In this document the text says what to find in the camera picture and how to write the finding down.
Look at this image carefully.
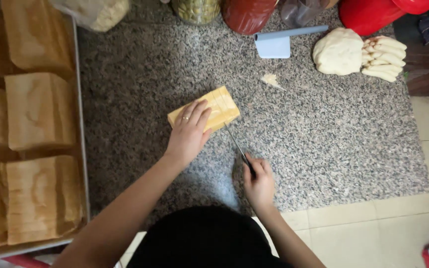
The person's right hand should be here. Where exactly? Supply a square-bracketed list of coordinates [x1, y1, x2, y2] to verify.
[242, 153, 276, 213]

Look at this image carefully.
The person's left hand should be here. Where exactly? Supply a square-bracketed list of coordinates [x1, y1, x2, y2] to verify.
[163, 99, 213, 169]

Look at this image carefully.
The yellow butter block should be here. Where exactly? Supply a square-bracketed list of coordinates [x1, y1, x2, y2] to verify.
[167, 86, 241, 133]

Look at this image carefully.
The black-handled kitchen knife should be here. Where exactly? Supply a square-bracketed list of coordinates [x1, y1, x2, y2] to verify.
[223, 122, 257, 179]

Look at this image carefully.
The person's black clothing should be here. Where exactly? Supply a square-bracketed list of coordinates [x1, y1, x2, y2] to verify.
[126, 205, 294, 268]

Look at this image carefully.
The small dough scrap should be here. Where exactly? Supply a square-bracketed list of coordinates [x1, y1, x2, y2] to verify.
[260, 73, 286, 91]

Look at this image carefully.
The metal baking tray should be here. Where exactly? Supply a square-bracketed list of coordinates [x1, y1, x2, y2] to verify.
[0, 15, 91, 264]

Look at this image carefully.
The light blue dough scraper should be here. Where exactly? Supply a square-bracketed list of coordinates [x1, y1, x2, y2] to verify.
[253, 25, 329, 59]

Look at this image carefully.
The jar of green beans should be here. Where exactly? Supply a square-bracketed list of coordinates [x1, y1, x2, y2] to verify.
[171, 0, 221, 25]

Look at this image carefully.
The dark red plastic jar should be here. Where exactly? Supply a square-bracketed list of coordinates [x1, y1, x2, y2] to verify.
[220, 0, 279, 35]

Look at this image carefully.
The group of tan dough blocks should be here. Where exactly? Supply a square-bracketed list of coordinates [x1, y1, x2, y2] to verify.
[0, 0, 85, 252]

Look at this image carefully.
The white dough ball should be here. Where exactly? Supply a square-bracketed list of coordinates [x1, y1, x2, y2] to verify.
[312, 27, 365, 76]

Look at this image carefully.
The clear bag of pale grains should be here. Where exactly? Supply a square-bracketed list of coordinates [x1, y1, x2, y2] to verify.
[49, 0, 130, 33]

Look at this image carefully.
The clear plastic container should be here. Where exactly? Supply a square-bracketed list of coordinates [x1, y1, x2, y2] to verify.
[280, 0, 340, 28]

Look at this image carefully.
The pile of white dough sticks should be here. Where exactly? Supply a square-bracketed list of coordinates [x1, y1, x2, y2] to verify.
[361, 35, 407, 83]

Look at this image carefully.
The red bar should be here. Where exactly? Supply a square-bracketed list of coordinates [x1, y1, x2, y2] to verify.
[1, 254, 52, 268]

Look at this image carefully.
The dark brown wooden furniture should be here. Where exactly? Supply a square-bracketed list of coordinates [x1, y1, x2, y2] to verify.
[393, 15, 429, 175]

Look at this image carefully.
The bright red plastic bucket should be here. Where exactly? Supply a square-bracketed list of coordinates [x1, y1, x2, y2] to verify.
[338, 0, 429, 37]

